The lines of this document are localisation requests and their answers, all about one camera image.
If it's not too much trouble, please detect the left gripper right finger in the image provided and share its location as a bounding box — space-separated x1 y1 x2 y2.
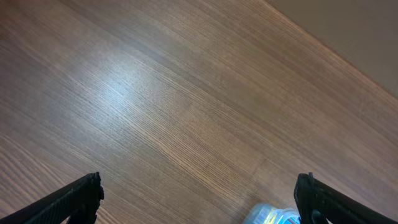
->
294 173 397 224

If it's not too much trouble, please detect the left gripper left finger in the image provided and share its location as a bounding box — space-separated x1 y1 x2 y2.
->
1 172 104 224

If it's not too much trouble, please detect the clear plastic container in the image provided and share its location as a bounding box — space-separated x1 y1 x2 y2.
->
243 203 300 224

